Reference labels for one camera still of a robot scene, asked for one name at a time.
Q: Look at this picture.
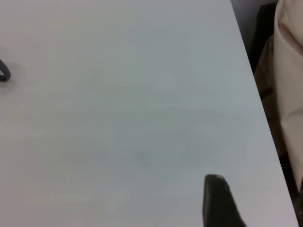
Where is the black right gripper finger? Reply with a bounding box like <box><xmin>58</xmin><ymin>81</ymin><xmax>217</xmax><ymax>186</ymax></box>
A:
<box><xmin>202</xmin><ymin>174</ymin><xmax>248</xmax><ymax>227</ymax></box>

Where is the dark grey ceramic mug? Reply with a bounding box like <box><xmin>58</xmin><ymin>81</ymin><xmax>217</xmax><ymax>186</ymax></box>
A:
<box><xmin>0</xmin><ymin>58</ymin><xmax>12</xmax><ymax>82</ymax></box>

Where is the beige fabric jacket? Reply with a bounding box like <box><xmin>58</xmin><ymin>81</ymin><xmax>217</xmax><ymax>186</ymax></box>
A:
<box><xmin>257</xmin><ymin>0</ymin><xmax>303</xmax><ymax>192</ymax></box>

